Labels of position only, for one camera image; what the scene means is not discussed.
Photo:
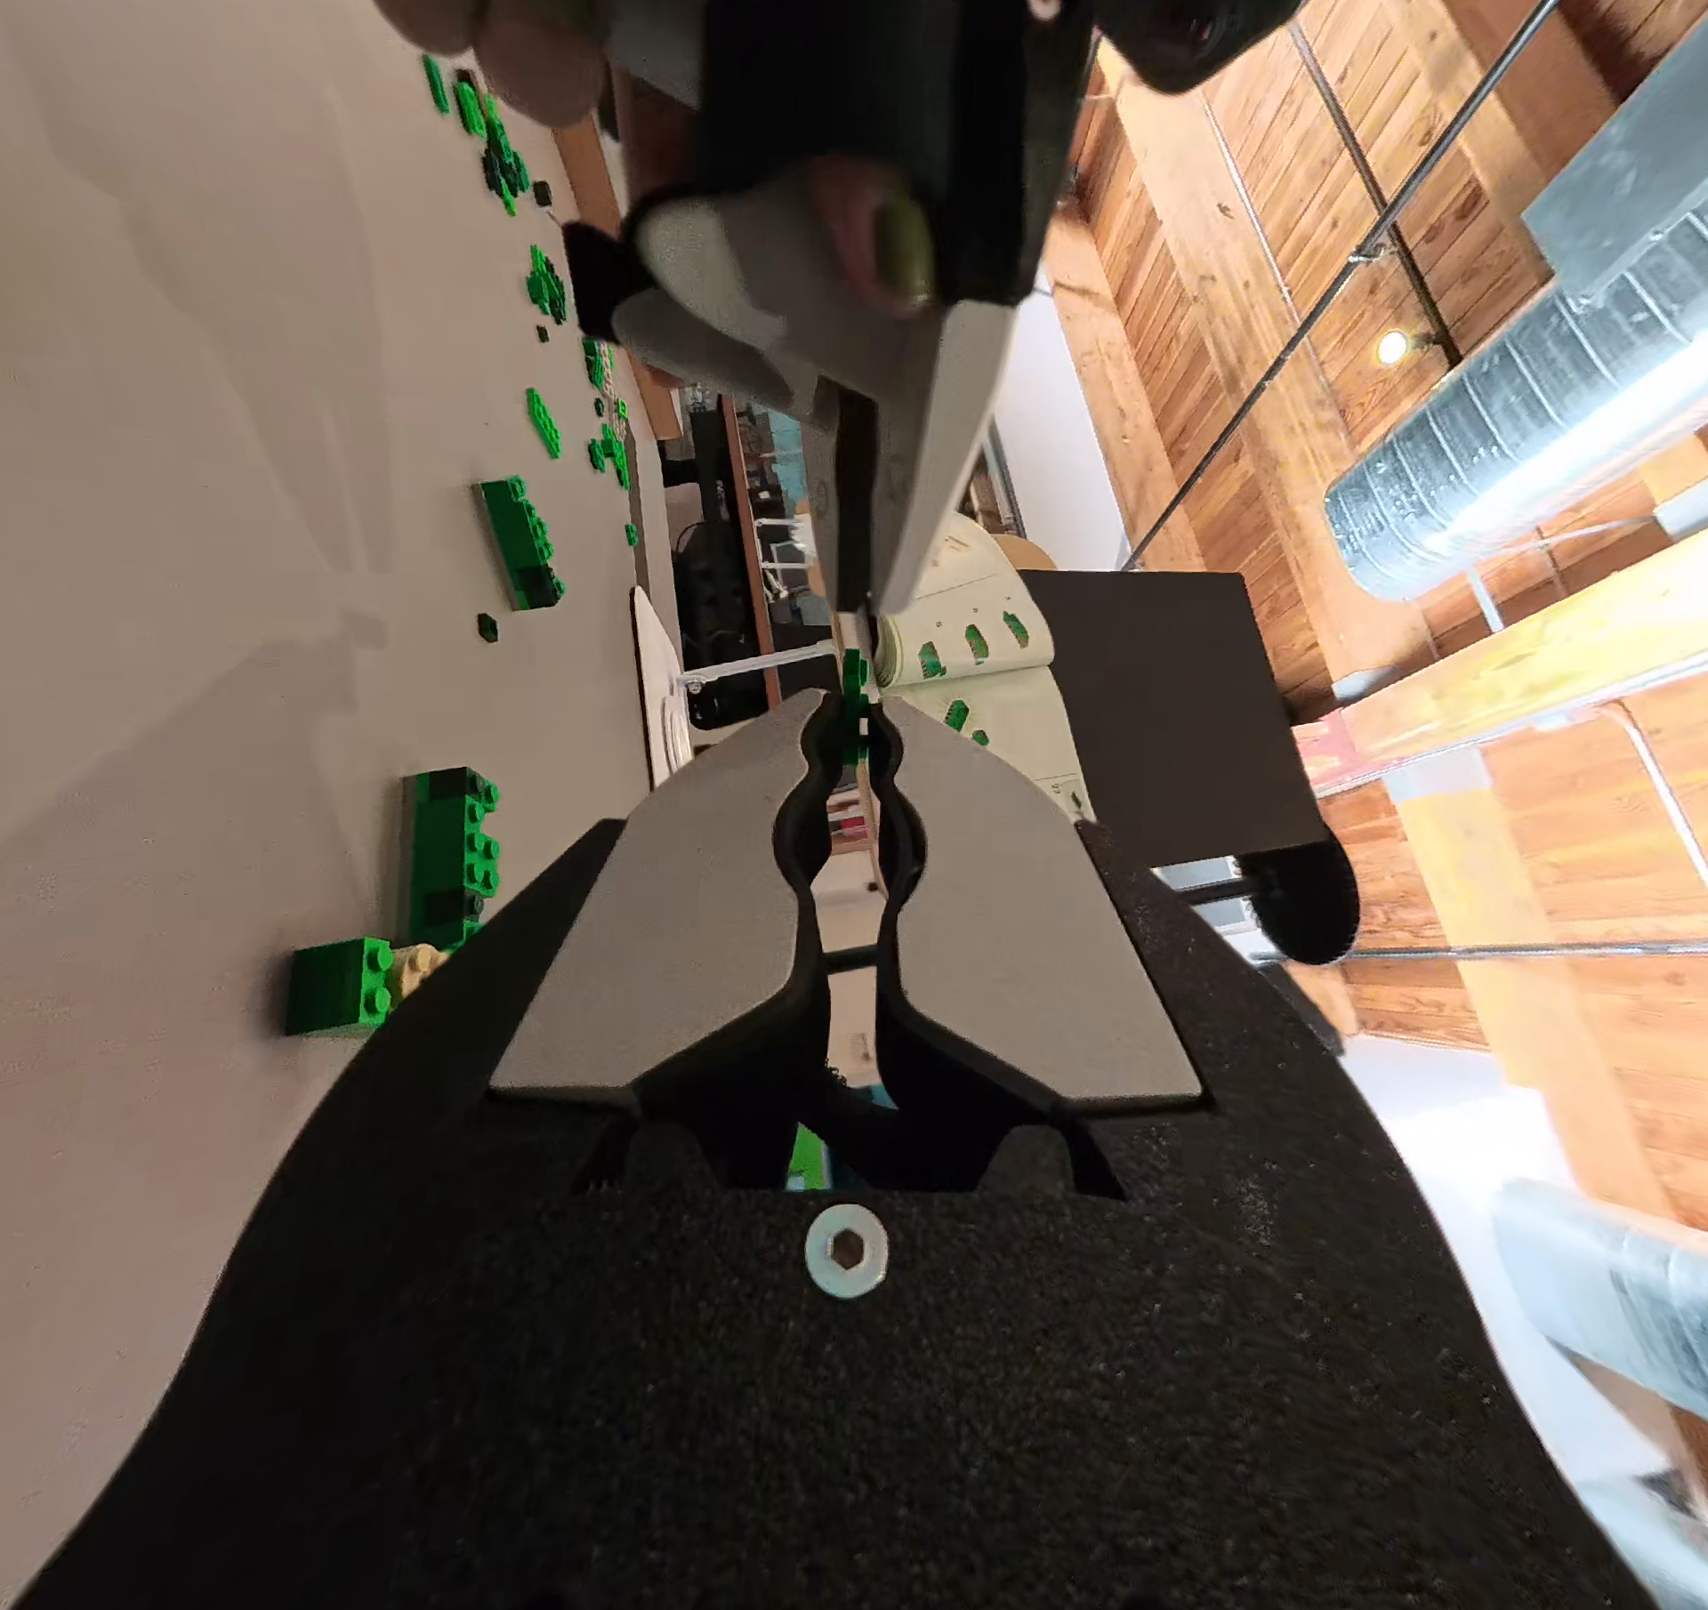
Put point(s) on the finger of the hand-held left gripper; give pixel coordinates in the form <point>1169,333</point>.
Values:
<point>952,434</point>
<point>826,488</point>

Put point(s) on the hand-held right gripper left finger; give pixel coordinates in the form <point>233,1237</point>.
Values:
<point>695,915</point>

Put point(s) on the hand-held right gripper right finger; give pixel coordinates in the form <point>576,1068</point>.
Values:
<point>1023,944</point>

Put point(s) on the small green brick piece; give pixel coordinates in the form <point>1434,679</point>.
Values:
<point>855,686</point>

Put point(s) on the green brick assembly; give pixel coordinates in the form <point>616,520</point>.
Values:
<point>446,850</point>

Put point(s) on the grey desk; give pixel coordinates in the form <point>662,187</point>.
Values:
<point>199,434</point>

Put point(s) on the brick instruction booklet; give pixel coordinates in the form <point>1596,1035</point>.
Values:
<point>976,624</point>

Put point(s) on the cluster of small green bricks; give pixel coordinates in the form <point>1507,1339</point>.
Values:
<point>608,446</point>

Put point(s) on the black flat panel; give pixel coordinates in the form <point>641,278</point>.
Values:
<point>1174,705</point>

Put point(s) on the black round knob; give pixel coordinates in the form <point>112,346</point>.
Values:
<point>1312,905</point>

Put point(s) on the long green brick plate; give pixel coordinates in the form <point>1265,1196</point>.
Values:
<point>545,421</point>

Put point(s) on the green brick block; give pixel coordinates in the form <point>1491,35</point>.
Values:
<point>516,534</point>

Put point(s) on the cluster of green black bricks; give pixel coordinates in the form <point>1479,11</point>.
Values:
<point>548,287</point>

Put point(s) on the metal ceiling pipe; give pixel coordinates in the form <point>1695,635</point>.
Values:
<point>1389,230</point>

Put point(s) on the round ceiling lamp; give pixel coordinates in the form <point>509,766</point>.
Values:
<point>1389,346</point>

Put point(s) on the square green brick plate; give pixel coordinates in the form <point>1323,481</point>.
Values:
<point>439,87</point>

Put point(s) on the silver spiral ventilation duct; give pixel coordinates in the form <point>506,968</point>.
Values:
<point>1507,461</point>

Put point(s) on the rectangular metal duct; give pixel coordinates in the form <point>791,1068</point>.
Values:
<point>1630,166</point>

